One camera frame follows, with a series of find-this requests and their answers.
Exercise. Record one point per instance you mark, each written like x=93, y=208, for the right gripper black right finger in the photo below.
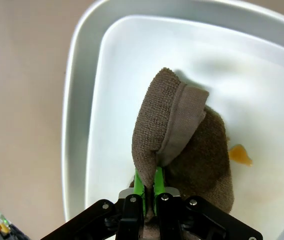
x=172, y=215

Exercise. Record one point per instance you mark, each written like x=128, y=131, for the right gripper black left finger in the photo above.
x=129, y=212

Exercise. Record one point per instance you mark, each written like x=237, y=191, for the brown microfibre towel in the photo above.
x=157, y=112

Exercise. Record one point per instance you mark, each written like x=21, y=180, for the large orange food scrap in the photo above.
x=240, y=155

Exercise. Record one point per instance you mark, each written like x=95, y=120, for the silver metal tray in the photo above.
x=132, y=50

